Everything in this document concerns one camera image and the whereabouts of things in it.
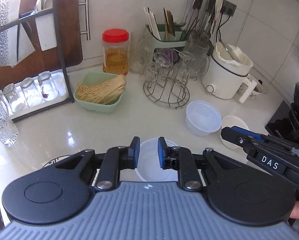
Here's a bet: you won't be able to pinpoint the white rack caddy with spoons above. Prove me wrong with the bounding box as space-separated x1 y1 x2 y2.
34 11 57 52

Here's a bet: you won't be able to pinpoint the tall translucent plastic bowl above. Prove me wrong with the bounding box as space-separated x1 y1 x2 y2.
185 100 223 137

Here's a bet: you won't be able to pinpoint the green cutlery holder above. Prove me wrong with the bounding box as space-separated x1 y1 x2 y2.
146 24 190 49

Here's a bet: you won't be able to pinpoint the green plastic basket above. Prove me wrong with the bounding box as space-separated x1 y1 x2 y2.
74 71 127 115

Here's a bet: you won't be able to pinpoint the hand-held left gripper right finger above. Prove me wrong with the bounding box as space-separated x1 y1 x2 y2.
157 137 242 193

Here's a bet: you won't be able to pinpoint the floral ceramic mug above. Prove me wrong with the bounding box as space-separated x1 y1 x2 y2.
239 77 264 97

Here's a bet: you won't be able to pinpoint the white electric cooker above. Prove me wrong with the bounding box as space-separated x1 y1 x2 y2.
202 42 258 103

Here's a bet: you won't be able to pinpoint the small glass with purple mark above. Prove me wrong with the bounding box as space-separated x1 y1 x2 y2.
38 70 59 102

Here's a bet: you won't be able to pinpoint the white handled scissors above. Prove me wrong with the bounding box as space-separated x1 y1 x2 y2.
214 0 224 23

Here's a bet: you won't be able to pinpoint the clear glass cup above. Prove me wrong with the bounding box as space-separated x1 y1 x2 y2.
176 52 202 80
146 61 165 80

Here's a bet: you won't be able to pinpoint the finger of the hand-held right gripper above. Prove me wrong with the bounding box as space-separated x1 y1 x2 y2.
229 127 263 140
221 127 258 153

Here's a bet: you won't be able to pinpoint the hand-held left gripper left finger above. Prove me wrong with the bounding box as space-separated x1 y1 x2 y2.
53 137 141 193

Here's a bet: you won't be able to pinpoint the glass cup with purple print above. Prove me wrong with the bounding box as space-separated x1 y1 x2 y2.
153 51 178 67

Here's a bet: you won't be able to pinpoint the row of hanging metal utensils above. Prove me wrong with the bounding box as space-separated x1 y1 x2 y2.
184 0 216 40

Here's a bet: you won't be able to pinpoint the black power cable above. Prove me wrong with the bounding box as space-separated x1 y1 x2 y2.
216 14 231 45

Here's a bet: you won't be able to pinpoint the plastic jar with red lid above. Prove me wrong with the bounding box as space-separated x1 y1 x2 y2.
102 29 130 76

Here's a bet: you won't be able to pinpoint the tall textured drinking glass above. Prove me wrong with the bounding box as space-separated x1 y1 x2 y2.
0 90 19 147

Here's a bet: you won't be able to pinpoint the embossed silver mat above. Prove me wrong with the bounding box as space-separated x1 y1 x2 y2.
0 0 22 68

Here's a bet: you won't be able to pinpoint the bundle of thin wooden sticks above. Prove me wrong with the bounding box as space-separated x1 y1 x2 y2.
76 74 127 105

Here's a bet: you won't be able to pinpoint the white flexible cutting mat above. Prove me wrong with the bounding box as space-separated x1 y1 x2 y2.
13 0 36 64

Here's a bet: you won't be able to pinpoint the white drip tray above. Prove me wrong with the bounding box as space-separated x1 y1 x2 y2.
0 70 70 120

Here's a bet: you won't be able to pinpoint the small clear glass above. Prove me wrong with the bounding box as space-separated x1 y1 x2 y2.
3 83 25 113
21 77 43 107

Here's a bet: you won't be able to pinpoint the cream plastic bowl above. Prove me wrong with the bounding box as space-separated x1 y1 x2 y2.
221 115 250 150

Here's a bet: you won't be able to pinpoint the bundle of white chopsticks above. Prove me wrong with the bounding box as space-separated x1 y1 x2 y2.
143 7 161 40

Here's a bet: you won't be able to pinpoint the wire cup rack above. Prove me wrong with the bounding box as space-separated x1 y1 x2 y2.
142 50 191 109

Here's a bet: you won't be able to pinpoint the clear glass jar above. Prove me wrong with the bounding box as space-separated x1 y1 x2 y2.
129 31 152 74

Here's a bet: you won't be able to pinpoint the black metal dish rack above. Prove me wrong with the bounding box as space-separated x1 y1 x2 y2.
0 0 76 124

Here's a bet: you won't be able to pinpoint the large glass pitcher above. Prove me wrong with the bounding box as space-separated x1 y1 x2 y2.
184 38 213 80

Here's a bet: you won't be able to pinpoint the wooden cutting board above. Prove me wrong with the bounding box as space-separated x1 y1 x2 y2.
0 0 91 90

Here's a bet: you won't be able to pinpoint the bundle of wooden chopsticks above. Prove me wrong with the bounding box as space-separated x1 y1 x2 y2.
163 8 176 37

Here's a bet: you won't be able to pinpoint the white spoons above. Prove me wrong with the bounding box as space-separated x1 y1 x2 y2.
34 0 53 13

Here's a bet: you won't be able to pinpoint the black induction cooktop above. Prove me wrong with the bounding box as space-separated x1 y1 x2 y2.
266 100 299 142

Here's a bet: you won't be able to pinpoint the black wall power socket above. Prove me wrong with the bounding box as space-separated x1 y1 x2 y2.
221 0 237 17

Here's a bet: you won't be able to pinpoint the deer print plate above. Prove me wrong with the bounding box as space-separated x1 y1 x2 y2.
42 154 71 168

